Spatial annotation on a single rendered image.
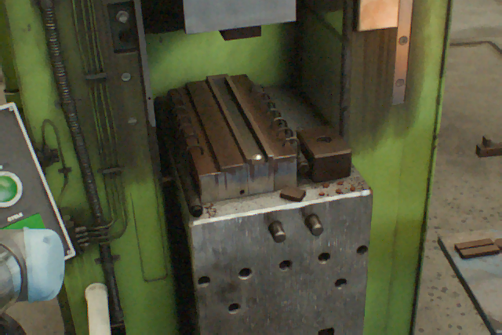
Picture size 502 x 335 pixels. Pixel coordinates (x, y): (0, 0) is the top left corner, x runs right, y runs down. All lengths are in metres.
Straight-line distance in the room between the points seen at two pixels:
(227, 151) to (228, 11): 0.32
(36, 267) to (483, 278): 0.99
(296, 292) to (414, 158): 0.45
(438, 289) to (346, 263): 1.12
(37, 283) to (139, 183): 0.79
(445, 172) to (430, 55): 1.71
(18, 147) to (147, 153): 0.35
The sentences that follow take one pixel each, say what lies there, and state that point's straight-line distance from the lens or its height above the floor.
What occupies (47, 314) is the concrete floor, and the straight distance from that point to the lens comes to 2.55.
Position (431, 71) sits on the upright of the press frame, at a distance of 1.55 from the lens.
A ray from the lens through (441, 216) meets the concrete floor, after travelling 2.90.
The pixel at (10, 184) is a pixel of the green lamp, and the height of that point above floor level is 1.09.
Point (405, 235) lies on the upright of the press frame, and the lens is 1.78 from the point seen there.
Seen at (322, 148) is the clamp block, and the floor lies 0.98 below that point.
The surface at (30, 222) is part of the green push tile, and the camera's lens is 1.16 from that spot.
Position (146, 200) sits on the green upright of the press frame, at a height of 0.85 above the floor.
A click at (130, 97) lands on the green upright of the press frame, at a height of 1.10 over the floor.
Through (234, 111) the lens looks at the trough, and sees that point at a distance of 1.52.
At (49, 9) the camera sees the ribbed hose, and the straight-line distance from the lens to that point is 1.27.
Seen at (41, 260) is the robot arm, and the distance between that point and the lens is 0.70.
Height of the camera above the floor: 1.68
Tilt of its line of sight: 30 degrees down
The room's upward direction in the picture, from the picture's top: 2 degrees counter-clockwise
